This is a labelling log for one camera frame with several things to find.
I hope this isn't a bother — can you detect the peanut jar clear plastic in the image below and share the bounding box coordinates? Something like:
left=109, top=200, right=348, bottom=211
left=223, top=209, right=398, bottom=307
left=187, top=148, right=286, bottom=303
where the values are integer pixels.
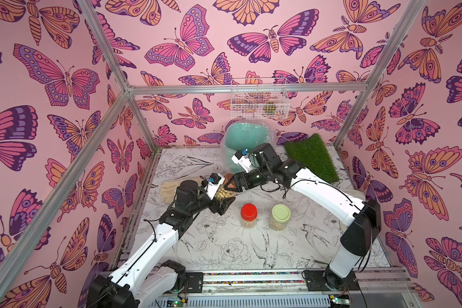
left=214, top=186, right=236, bottom=202

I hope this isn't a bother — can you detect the brown jar lid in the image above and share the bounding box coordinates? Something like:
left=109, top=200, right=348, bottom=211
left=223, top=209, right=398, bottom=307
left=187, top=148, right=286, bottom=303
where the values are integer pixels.
left=224, top=173, right=236, bottom=190

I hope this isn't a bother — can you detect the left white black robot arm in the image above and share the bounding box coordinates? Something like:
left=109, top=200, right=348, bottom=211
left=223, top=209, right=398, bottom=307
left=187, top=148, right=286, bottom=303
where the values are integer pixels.
left=86, top=173, right=235, bottom=307

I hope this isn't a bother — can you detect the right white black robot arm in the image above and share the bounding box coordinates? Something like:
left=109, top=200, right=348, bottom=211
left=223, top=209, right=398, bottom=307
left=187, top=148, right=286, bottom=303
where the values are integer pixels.
left=230, top=143, right=381, bottom=291

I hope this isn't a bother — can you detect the red lid peanut jar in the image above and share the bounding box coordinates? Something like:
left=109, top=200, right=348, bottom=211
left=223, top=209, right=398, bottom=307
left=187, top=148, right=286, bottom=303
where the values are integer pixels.
left=240, top=204, right=258, bottom=228

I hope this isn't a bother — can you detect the left beige cloth glove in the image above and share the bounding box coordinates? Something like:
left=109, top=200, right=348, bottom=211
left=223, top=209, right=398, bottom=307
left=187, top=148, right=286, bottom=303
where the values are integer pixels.
left=159, top=177, right=202, bottom=204

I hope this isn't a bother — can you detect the green lid peanut jar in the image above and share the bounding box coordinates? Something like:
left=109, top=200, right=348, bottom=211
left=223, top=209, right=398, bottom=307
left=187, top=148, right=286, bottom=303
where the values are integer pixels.
left=269, top=204, right=291, bottom=231

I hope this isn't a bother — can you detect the clear plastic bin liner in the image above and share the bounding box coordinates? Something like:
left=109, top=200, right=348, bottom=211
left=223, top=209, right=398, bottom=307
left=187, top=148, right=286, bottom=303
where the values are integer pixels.
left=220, top=119, right=275, bottom=175

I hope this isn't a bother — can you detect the green artificial grass mat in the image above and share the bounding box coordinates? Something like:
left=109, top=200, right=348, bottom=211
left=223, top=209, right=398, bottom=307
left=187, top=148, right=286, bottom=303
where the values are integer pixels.
left=284, top=133, right=340, bottom=184

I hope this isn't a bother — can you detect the green object in basket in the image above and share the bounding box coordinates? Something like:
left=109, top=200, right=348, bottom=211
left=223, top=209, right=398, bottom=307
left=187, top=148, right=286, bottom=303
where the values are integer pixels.
left=263, top=102, right=277, bottom=116

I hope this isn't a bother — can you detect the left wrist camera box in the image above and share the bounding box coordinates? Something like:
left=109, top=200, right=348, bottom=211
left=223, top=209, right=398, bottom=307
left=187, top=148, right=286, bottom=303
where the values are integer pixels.
left=204, top=173, right=225, bottom=200

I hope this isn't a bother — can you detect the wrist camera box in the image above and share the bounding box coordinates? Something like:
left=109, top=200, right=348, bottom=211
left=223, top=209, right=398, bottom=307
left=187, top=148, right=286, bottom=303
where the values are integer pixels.
left=204, top=173, right=225, bottom=200
left=232, top=150, right=254, bottom=173

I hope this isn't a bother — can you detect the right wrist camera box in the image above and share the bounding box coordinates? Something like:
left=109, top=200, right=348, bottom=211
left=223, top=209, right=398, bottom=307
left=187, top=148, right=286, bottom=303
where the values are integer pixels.
left=232, top=150, right=254, bottom=173

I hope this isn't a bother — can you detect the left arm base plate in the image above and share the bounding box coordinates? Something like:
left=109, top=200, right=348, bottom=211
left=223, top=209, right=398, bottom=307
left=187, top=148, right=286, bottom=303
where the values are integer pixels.
left=169, top=272, right=204, bottom=295

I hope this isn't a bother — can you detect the white wire wall basket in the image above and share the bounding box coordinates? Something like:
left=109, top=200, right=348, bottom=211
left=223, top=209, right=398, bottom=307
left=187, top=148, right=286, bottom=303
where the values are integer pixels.
left=229, top=83, right=290, bottom=121

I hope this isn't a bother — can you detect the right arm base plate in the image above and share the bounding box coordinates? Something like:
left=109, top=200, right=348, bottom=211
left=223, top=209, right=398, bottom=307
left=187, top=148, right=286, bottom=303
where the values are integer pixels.
left=302, top=269, right=360, bottom=292

